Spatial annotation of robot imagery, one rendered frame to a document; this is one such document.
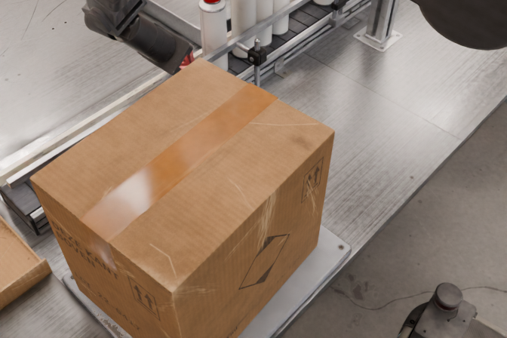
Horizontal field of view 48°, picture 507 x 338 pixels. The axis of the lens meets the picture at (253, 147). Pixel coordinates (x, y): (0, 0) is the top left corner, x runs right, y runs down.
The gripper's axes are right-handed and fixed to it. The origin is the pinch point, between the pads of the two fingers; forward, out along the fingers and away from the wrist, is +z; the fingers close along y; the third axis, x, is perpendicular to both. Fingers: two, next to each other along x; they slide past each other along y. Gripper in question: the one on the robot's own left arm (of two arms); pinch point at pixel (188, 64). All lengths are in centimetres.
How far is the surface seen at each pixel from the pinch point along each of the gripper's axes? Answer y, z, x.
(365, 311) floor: -37, 91, 36
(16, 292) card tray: -13, -24, 44
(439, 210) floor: -34, 123, -2
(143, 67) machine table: 17.0, 8.3, 6.0
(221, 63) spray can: -2.4, 5.7, -3.5
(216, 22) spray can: -2.3, -2.6, -9.5
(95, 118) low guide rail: 3.0, -11.4, 17.4
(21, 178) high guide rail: -4.0, -26.1, 28.7
